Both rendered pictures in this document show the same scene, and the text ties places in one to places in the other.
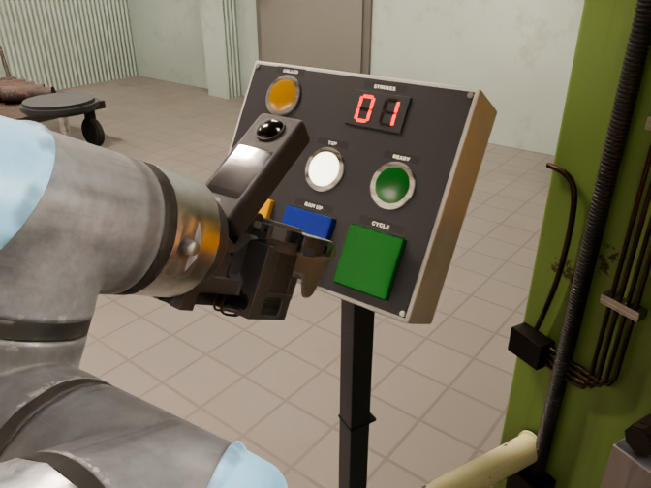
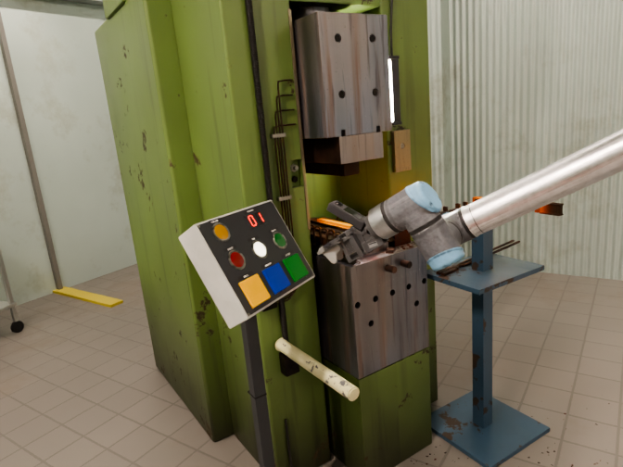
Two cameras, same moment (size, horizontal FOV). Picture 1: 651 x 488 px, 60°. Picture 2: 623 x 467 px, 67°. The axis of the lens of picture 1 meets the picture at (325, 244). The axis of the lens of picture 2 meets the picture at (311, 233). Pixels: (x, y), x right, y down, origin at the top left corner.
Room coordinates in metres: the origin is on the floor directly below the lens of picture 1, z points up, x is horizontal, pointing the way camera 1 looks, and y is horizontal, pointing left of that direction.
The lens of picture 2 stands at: (0.61, 1.31, 1.44)
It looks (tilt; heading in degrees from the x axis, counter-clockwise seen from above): 14 degrees down; 267
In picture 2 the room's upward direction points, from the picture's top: 5 degrees counter-clockwise
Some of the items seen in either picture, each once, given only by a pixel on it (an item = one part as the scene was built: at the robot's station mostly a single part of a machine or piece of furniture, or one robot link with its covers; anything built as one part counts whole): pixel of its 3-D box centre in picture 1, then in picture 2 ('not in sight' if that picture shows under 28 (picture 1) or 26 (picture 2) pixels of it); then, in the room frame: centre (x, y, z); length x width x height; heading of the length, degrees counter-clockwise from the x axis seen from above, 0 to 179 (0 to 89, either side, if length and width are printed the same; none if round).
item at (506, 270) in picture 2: not in sight; (482, 271); (-0.19, -0.53, 0.75); 0.40 x 0.30 x 0.02; 27
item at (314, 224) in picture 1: (303, 240); (275, 278); (0.65, 0.03, 1.01); 0.07 x 0.05 x 0.07; 54
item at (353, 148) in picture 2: not in sight; (327, 147); (0.41, -0.58, 1.32); 0.42 x 0.20 x 0.10; 119
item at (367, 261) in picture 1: (370, 261); (295, 268); (0.60, -0.05, 1.01); 0.07 x 0.05 x 0.07; 54
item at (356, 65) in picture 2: not in sight; (332, 81); (0.38, -0.60, 1.56); 0.42 x 0.39 x 0.40; 119
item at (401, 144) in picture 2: not in sight; (400, 150); (0.10, -0.66, 1.27); 0.09 x 0.02 x 0.17; 29
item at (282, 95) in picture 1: (283, 95); (221, 232); (0.78, 0.06, 1.16); 0.05 x 0.03 x 0.04; 29
